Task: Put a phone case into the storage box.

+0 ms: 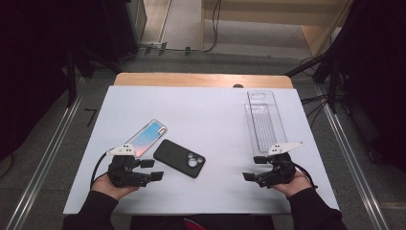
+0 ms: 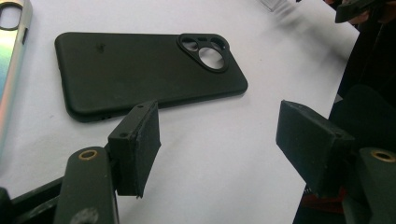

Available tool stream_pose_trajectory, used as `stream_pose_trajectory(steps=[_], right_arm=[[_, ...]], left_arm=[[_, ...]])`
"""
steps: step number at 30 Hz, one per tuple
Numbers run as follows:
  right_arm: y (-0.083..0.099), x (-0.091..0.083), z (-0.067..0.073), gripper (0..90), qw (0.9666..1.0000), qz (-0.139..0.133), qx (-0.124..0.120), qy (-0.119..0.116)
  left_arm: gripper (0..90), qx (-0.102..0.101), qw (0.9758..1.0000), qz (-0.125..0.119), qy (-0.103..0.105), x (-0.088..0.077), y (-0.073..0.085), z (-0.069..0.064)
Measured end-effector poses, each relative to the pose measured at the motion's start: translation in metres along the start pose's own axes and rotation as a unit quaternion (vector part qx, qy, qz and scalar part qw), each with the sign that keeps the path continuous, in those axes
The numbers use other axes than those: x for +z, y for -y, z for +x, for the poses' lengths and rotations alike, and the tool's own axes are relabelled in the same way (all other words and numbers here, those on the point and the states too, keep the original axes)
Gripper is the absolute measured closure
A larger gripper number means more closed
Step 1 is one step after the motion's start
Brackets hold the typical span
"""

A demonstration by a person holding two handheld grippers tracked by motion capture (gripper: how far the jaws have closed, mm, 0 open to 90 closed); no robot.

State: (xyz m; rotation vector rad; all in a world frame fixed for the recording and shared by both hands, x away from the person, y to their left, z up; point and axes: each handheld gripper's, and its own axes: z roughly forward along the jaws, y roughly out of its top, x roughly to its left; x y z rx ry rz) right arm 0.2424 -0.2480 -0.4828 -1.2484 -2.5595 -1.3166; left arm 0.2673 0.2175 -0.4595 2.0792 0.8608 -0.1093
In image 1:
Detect right hand-held gripper cable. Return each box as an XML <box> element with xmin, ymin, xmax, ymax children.
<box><xmin>291</xmin><ymin>162</ymin><xmax>319</xmax><ymax>190</ymax></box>

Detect person's right hand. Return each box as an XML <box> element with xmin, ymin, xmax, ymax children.
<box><xmin>272</xmin><ymin>171</ymin><xmax>312</xmax><ymax>199</ymax></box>

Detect white board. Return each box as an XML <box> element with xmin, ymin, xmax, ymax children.
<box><xmin>62</xmin><ymin>85</ymin><xmax>340</xmax><ymax>216</ymax></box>

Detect hand-held gripper cable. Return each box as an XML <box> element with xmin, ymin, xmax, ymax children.
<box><xmin>90</xmin><ymin>148</ymin><xmax>116</xmax><ymax>190</ymax></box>
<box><xmin>291</xmin><ymin>162</ymin><xmax>319</xmax><ymax>190</ymax></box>

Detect person's left hand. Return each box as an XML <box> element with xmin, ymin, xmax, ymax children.
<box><xmin>90</xmin><ymin>173</ymin><xmax>140</xmax><ymax>201</ymax></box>

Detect iridescent phone case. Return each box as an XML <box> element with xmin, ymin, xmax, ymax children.
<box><xmin>124</xmin><ymin>119</ymin><xmax>168</xmax><ymax>158</ymax></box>

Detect bundle of black cables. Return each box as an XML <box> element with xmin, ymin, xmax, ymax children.
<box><xmin>300</xmin><ymin>92</ymin><xmax>348</xmax><ymax>128</ymax></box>

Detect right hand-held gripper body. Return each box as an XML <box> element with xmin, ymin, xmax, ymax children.
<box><xmin>254</xmin><ymin>141</ymin><xmax>305</xmax><ymax>189</ymax></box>

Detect left hand-held gripper cable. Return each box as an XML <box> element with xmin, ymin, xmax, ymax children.
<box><xmin>90</xmin><ymin>148</ymin><xmax>116</xmax><ymax>190</ymax></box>

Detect clear plastic rack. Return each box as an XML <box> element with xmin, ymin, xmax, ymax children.
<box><xmin>244</xmin><ymin>90</ymin><xmax>288</xmax><ymax>158</ymax></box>

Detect metal floor rail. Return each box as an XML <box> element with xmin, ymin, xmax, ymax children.
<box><xmin>314</xmin><ymin>84</ymin><xmax>391</xmax><ymax>230</ymax></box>
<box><xmin>6</xmin><ymin>78</ymin><xmax>85</xmax><ymax>230</ymax></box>

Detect light wooden furniture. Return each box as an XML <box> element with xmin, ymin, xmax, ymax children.
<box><xmin>200</xmin><ymin>0</ymin><xmax>355</xmax><ymax>58</ymax></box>

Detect black cabinet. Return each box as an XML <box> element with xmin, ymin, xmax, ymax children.
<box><xmin>101</xmin><ymin>0</ymin><xmax>147</xmax><ymax>63</ymax></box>

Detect black phone case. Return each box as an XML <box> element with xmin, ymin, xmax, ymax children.
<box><xmin>152</xmin><ymin>139</ymin><xmax>207</xmax><ymax>179</ymax></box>

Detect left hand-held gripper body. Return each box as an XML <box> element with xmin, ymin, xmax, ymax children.
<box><xmin>105</xmin><ymin>144</ymin><xmax>152</xmax><ymax>188</ymax></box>

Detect black floor cable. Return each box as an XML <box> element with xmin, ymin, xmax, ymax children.
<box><xmin>137</xmin><ymin>0</ymin><xmax>223</xmax><ymax>55</ymax></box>

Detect black metal stand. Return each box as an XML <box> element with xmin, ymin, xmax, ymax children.
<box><xmin>65</xmin><ymin>44</ymin><xmax>123</xmax><ymax>108</ymax></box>
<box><xmin>285</xmin><ymin>47</ymin><xmax>340</xmax><ymax>114</ymax></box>

